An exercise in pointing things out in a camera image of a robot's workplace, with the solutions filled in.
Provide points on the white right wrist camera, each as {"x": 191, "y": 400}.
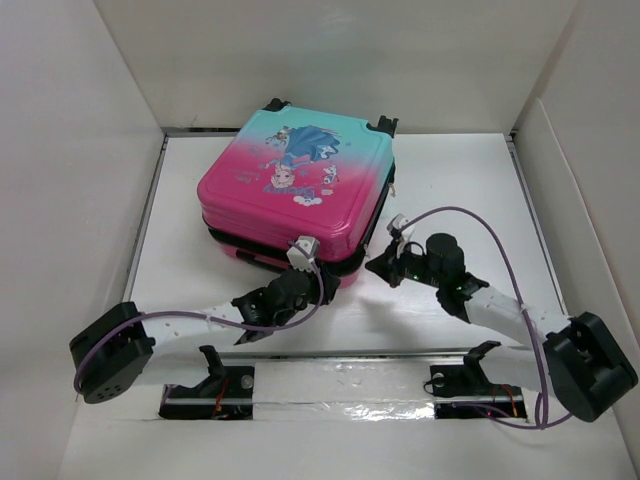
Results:
{"x": 401, "y": 233}

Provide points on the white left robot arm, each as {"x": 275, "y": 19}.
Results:
{"x": 114, "y": 351}

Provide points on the pink and teal suitcase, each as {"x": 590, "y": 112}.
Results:
{"x": 292, "y": 172}

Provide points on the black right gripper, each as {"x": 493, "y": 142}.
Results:
{"x": 396, "y": 263}

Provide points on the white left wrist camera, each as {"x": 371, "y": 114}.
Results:
{"x": 302, "y": 253}

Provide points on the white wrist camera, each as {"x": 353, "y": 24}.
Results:
{"x": 302, "y": 253}
{"x": 401, "y": 233}

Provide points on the metal base rail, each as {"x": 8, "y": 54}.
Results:
{"x": 289, "y": 390}

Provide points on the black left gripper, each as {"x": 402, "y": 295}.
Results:
{"x": 327, "y": 279}

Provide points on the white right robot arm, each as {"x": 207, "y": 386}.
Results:
{"x": 573, "y": 359}

